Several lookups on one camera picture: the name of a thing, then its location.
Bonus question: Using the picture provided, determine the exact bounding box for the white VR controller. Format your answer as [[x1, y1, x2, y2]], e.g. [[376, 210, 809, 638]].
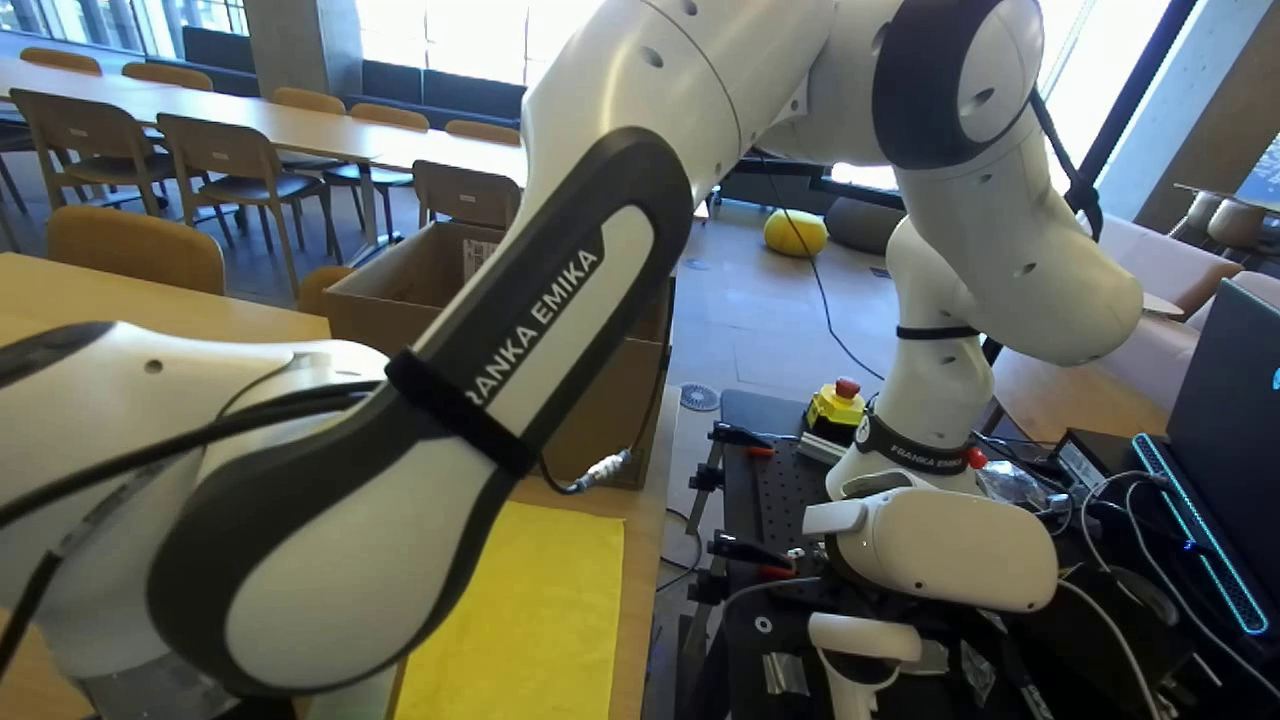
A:
[[805, 609, 927, 720]]

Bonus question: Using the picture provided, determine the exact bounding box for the tan upholstered bench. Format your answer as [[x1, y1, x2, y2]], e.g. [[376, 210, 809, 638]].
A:
[[992, 210, 1248, 451]]

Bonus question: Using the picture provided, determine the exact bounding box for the yellow round floor object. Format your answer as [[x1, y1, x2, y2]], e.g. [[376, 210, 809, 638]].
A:
[[762, 202, 832, 265]]

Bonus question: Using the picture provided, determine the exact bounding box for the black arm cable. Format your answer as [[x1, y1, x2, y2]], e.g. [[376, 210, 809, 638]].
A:
[[0, 82, 1107, 677]]

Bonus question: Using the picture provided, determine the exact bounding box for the black floor cable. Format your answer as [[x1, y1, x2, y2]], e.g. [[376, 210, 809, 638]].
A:
[[798, 210, 893, 382]]

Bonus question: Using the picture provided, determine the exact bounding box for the red-handled black clamp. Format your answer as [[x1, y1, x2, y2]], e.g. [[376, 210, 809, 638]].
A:
[[700, 526, 813, 577], [705, 418, 782, 462]]

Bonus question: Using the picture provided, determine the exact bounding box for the wooden dining chair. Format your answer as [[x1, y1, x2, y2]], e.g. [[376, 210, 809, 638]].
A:
[[408, 157, 529, 232], [153, 109, 347, 291], [5, 82, 177, 217]]

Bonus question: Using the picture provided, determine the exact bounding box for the yellow emergency stop button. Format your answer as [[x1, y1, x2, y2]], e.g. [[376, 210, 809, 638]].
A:
[[799, 375, 871, 451]]

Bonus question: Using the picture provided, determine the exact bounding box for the yellow towel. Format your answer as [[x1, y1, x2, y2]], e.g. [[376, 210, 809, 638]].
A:
[[389, 496, 627, 720]]

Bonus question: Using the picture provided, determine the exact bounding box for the black computer tower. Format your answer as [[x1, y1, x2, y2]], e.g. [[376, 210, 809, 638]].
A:
[[1129, 272, 1280, 677]]

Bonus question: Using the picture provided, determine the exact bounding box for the black robot mounting cart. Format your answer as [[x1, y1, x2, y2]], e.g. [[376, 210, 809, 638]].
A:
[[674, 382, 1212, 720]]

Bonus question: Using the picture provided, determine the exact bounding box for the long wooden dining table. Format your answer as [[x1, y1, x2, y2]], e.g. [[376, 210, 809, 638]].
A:
[[0, 49, 531, 193]]

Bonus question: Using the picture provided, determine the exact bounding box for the dark blue sofa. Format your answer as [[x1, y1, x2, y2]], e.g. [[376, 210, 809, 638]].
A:
[[358, 57, 531, 128]]

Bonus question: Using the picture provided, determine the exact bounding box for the tan padded chair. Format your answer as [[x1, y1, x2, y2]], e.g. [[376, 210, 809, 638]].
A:
[[347, 98, 437, 135], [445, 116, 529, 146], [116, 57, 218, 92], [15, 39, 110, 76], [270, 82, 354, 116]]

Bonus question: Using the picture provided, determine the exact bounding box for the brown round armchair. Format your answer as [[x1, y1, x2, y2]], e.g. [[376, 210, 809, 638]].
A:
[[1174, 180, 1280, 259]]

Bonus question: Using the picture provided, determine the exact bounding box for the white VR headset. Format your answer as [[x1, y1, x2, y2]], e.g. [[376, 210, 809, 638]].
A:
[[798, 483, 1065, 619]]

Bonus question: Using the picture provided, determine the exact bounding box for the dark round pouf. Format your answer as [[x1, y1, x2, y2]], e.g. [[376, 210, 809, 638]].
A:
[[822, 193, 911, 256]]

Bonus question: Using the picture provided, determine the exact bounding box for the small orange chair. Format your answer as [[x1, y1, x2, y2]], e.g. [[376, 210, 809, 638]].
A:
[[294, 259, 360, 314]]

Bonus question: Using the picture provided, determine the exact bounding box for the brown cardboard box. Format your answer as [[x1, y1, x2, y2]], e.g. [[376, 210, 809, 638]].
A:
[[318, 217, 680, 490]]

